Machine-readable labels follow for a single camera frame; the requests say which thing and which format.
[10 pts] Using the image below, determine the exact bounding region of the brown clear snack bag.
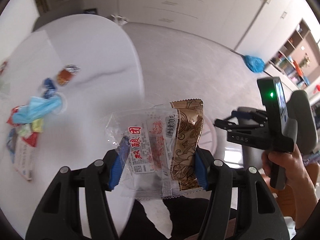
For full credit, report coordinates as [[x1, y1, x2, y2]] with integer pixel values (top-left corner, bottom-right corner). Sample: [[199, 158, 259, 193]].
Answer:
[[106, 99, 203, 199]]

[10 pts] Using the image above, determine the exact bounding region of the blue white snack wrapper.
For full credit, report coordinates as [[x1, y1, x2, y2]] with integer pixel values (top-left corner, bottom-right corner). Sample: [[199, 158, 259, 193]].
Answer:
[[6, 128, 17, 155]]

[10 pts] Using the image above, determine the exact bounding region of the green paper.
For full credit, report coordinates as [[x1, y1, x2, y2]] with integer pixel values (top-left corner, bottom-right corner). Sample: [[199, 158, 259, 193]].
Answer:
[[17, 124, 33, 138]]

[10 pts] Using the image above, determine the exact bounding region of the blue surgical face mask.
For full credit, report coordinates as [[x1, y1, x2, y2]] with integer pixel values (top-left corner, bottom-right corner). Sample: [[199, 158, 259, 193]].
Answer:
[[11, 93, 67, 125]]

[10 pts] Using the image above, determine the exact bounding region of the dark blue wrapper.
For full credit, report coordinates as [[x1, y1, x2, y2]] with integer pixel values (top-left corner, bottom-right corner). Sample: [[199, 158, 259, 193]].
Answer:
[[42, 78, 57, 99]]

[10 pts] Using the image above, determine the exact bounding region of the brown chocolate wrapper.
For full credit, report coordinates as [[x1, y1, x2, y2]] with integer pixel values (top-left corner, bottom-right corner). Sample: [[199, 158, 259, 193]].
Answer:
[[56, 64, 81, 86]]

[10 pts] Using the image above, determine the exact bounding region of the person right hand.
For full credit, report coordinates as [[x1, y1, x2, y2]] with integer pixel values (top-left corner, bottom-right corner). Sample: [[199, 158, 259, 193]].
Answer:
[[261, 146, 318, 230]]

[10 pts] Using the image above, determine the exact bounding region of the white red medicine box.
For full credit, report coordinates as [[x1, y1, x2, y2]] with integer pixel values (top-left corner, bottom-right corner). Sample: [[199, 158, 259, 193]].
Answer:
[[13, 132, 39, 180]]

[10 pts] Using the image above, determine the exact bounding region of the yellow crumpled paper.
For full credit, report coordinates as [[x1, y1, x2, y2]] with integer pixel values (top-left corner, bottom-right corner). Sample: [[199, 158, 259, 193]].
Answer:
[[31, 118, 44, 133]]

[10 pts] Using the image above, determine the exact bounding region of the red snack wrapper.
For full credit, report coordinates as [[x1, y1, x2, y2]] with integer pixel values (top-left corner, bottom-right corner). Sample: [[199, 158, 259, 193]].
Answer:
[[6, 106, 23, 127]]

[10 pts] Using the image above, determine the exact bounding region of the white drawer cabinet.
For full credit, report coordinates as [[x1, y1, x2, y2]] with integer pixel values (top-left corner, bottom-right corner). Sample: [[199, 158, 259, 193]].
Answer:
[[118, 0, 236, 33]]

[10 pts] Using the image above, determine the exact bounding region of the dark grey chair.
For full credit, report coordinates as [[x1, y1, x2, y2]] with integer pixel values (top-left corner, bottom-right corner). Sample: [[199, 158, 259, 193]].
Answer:
[[32, 0, 84, 32]]

